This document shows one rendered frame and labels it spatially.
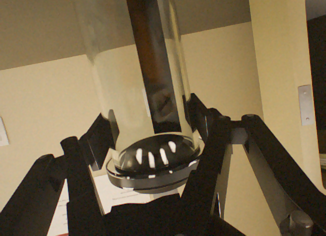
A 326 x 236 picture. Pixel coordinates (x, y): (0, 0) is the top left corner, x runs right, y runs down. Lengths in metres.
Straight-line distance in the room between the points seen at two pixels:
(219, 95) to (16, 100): 0.80
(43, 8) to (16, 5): 0.04
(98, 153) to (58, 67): 0.70
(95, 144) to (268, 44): 0.38
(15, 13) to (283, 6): 0.47
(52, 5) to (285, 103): 0.47
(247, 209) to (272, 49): 0.73
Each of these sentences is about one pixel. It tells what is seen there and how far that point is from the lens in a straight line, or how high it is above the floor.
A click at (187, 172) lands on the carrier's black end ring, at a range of 0.16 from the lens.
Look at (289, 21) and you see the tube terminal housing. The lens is 0.40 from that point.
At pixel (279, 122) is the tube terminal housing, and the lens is 0.45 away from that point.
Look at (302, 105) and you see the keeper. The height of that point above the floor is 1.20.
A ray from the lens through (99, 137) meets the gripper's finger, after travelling 0.17.
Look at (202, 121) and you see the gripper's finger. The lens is 0.15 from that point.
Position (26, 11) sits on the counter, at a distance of 0.45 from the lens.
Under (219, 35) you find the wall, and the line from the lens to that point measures 0.82.
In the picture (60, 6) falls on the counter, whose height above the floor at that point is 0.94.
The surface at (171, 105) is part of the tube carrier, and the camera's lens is 0.15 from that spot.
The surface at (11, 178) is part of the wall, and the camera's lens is 1.02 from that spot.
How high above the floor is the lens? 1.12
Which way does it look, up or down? 7 degrees up
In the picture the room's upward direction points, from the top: 169 degrees clockwise
